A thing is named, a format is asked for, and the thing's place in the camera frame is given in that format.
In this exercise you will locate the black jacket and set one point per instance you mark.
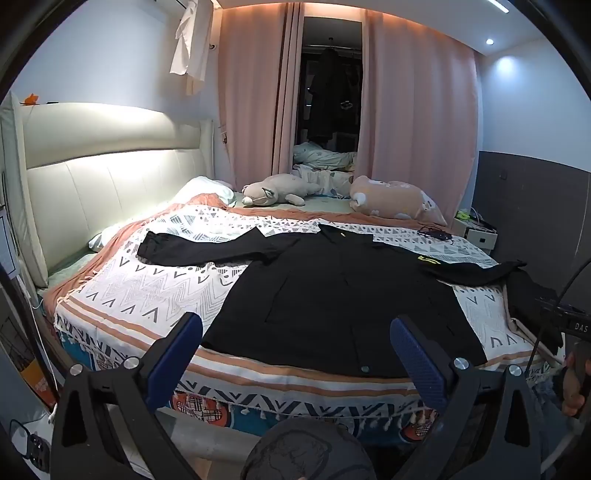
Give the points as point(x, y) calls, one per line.
point(332, 286)

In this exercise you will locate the patterned white blanket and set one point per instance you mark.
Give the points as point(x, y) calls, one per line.
point(152, 286)

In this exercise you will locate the pink curtain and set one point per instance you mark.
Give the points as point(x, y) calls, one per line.
point(254, 101)
point(415, 120)

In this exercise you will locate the orange box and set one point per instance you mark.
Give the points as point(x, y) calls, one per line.
point(37, 381)

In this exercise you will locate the beige plush toy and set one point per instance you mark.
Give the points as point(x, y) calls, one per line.
point(277, 189)

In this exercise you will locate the white frilled cloth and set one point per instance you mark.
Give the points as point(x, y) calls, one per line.
point(323, 180)

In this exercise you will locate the white hanging garment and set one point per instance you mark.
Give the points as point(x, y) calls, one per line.
point(191, 41)

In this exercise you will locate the person's knee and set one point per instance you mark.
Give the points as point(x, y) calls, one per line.
point(309, 452)

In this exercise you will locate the small orange object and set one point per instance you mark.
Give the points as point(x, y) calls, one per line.
point(32, 99)

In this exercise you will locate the person's right hand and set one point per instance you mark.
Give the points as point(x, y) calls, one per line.
point(577, 378)

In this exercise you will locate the white nightstand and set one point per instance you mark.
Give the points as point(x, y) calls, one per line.
point(478, 235)

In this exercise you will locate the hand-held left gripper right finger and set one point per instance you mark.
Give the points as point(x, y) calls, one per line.
point(418, 355)

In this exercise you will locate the cream padded headboard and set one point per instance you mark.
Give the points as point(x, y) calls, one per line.
point(92, 184)

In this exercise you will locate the white pillow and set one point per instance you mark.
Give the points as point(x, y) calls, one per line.
point(205, 190)

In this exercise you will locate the dark cloth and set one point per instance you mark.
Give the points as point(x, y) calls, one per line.
point(531, 290)

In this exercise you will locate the green item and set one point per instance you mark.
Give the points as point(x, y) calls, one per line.
point(463, 214)

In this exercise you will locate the dark hanging clothes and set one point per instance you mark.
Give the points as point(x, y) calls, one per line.
point(330, 92)

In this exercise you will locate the orange plush pillow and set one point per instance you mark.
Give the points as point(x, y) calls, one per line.
point(397, 198)

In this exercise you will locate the pale floral quilt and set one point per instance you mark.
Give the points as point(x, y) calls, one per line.
point(323, 157)

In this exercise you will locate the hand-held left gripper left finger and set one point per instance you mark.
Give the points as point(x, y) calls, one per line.
point(178, 346)

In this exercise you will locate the ceiling strip light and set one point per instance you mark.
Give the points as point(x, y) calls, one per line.
point(497, 5)

